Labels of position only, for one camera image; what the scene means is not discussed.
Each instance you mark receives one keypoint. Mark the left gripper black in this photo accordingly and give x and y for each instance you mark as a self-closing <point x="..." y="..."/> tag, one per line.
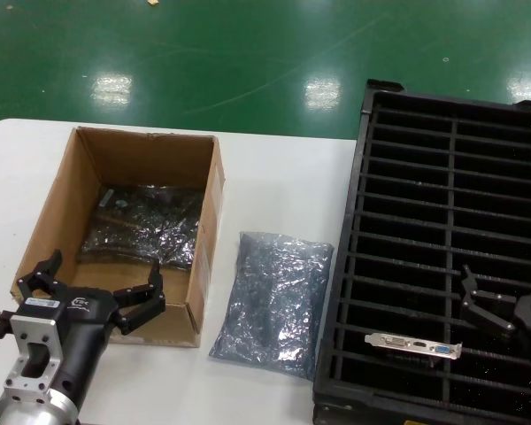
<point x="84" y="323"/>

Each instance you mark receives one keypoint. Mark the graphics card with silver bracket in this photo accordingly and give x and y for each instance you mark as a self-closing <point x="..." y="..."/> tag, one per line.
<point x="407" y="345"/>

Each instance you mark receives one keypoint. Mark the grey antistatic bag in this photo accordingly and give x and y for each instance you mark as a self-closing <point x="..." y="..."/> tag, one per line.
<point x="279" y="301"/>

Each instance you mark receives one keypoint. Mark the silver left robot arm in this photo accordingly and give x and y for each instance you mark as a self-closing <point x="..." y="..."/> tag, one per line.
<point x="31" y="414"/>

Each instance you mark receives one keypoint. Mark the brown cardboard box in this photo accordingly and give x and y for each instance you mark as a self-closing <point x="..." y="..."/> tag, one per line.
<point x="46" y="221"/>

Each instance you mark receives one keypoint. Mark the bagged graphics card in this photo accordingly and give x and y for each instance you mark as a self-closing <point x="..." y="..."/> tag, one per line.
<point x="146" y="221"/>

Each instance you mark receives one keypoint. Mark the black slotted plastic container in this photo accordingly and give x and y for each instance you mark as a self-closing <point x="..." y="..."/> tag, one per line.
<point x="425" y="177"/>

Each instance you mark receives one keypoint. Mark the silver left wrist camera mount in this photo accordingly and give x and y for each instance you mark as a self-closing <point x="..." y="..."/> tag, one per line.
<point x="31" y="329"/>

